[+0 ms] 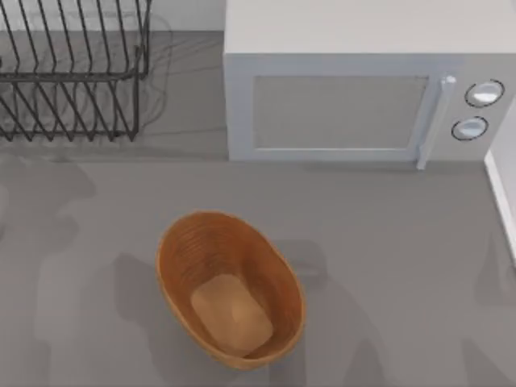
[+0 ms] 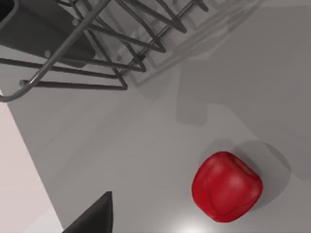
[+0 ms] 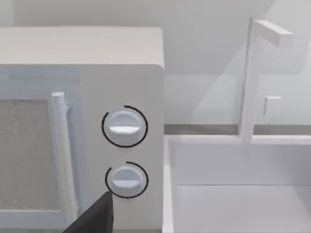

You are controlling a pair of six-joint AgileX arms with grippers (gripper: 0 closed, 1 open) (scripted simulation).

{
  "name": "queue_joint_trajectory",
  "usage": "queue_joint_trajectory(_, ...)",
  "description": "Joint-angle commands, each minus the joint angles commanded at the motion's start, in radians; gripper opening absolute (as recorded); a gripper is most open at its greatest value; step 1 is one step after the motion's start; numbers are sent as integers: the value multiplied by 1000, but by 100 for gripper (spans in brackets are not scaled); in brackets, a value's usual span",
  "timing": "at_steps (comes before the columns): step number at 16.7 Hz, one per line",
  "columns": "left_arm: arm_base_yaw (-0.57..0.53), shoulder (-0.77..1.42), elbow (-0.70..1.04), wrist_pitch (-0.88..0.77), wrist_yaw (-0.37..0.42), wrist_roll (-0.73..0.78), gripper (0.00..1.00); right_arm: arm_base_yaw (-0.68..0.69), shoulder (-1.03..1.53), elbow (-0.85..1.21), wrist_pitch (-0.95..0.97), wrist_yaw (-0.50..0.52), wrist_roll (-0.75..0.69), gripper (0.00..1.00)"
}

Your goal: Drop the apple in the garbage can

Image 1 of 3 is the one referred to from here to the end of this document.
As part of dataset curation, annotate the pale grey microwave oven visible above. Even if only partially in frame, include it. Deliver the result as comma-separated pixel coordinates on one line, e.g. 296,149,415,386
223,0,516,171

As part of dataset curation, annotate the microwave oven door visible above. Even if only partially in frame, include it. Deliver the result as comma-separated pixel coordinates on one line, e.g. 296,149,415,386
224,53,464,163

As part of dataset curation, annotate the large microwave knob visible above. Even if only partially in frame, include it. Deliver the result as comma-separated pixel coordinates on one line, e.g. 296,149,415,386
464,79,506,108

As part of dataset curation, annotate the black wire dish rack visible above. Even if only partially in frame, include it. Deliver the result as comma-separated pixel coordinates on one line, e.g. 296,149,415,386
0,0,155,143

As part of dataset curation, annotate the small microwave knob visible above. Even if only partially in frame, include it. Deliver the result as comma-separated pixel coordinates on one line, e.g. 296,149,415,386
451,115,489,142

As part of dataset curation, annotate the brown oval wicker basket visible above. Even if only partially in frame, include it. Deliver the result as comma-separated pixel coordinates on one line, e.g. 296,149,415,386
155,210,304,371

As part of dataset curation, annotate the microwave door handle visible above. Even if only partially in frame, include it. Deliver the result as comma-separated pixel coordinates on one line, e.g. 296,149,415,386
416,74,457,171

